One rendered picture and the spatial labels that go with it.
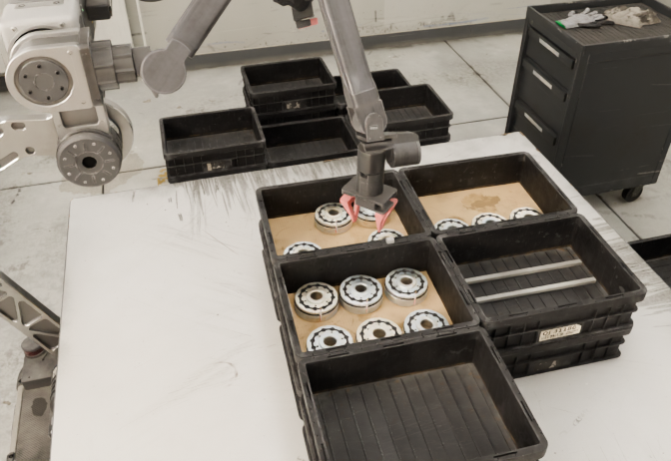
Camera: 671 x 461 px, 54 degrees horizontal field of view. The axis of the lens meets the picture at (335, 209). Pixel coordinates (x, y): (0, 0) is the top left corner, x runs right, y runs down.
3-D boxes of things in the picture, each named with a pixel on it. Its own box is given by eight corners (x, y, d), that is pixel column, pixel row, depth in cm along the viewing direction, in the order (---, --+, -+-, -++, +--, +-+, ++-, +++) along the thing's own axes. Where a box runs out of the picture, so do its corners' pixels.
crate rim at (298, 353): (297, 366, 132) (296, 358, 131) (273, 267, 155) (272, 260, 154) (481, 331, 140) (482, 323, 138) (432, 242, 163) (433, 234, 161)
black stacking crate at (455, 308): (299, 395, 138) (297, 360, 131) (276, 297, 161) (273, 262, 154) (474, 360, 146) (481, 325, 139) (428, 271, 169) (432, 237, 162)
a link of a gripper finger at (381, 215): (367, 215, 148) (369, 181, 142) (395, 226, 145) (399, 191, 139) (352, 230, 143) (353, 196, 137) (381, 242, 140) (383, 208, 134)
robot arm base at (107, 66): (95, 87, 124) (80, 26, 117) (139, 82, 126) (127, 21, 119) (94, 108, 118) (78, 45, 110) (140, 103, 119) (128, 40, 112)
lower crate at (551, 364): (469, 391, 152) (476, 358, 145) (425, 300, 175) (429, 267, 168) (623, 360, 160) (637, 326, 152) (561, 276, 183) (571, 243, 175)
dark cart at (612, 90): (539, 225, 312) (582, 46, 257) (496, 173, 346) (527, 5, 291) (648, 205, 325) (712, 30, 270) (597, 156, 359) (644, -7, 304)
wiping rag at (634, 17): (617, 31, 277) (619, 23, 275) (588, 12, 294) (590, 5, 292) (675, 24, 283) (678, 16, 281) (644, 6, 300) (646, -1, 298)
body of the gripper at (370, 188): (355, 181, 144) (356, 152, 139) (397, 196, 140) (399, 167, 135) (340, 196, 139) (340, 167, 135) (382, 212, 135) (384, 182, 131)
